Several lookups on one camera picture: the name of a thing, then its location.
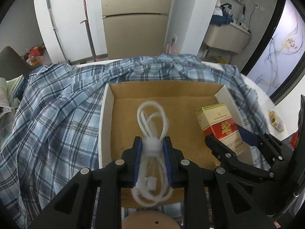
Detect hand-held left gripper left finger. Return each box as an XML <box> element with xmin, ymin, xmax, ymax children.
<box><xmin>29</xmin><ymin>136</ymin><xmax>144</xmax><ymax>229</ymax></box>

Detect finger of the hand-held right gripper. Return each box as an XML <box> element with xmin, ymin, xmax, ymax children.
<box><xmin>237</xmin><ymin>125</ymin><xmax>294</xmax><ymax>168</ymax></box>
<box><xmin>204</xmin><ymin>135</ymin><xmax>275</xmax><ymax>179</ymax></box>

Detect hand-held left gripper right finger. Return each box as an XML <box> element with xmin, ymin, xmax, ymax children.
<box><xmin>163</xmin><ymin>136</ymin><xmax>274</xmax><ymax>229</ymax></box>

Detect white cable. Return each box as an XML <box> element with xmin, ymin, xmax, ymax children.
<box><xmin>131</xmin><ymin>101</ymin><xmax>173</xmax><ymax>207</ymax></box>

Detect red cigarette pack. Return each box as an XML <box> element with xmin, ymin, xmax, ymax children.
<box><xmin>196</xmin><ymin>103</ymin><xmax>250</xmax><ymax>156</ymax></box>

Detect cardboard box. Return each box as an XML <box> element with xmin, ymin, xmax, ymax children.
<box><xmin>98</xmin><ymin>81</ymin><xmax>254</xmax><ymax>208</ymax></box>

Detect round beige bear-face pad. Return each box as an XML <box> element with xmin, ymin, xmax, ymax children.
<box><xmin>121</xmin><ymin>210</ymin><xmax>180</xmax><ymax>229</ymax></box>

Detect small gold boxes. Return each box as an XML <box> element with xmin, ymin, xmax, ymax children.
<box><xmin>269</xmin><ymin>110</ymin><xmax>285</xmax><ymax>133</ymax></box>

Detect blue plaid cloth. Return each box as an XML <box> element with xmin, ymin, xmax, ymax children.
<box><xmin>0</xmin><ymin>54</ymin><xmax>272</xmax><ymax>229</ymax></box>

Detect floral glass sliding door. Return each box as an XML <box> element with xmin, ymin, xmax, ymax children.
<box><xmin>241</xmin><ymin>0</ymin><xmax>305</xmax><ymax>105</ymax></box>

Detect beige washbasin cabinet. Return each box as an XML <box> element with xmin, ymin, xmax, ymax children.
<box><xmin>204</xmin><ymin>21</ymin><xmax>252</xmax><ymax>54</ymax></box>

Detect blue clothes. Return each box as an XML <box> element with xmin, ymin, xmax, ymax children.
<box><xmin>212</xmin><ymin>14</ymin><xmax>233</xmax><ymax>27</ymax></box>

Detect beige refrigerator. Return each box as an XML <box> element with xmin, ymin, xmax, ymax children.
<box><xmin>100</xmin><ymin>0</ymin><xmax>175</xmax><ymax>60</ymax></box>

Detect white plastic bag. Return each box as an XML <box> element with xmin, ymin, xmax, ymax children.
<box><xmin>0</xmin><ymin>77</ymin><xmax>18</xmax><ymax>134</ymax></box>

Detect red bag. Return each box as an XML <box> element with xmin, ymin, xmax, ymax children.
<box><xmin>22</xmin><ymin>45</ymin><xmax>46</xmax><ymax>66</ymax></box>

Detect grey chair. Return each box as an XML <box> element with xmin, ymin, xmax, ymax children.
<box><xmin>0</xmin><ymin>46</ymin><xmax>32</xmax><ymax>80</ymax></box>

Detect pink-handled mop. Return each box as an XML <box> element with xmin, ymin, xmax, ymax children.
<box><xmin>80</xmin><ymin>0</ymin><xmax>99</xmax><ymax>61</ymax></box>

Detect green-handled mop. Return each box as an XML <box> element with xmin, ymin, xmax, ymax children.
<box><xmin>45</xmin><ymin>0</ymin><xmax>71</xmax><ymax>65</ymax></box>

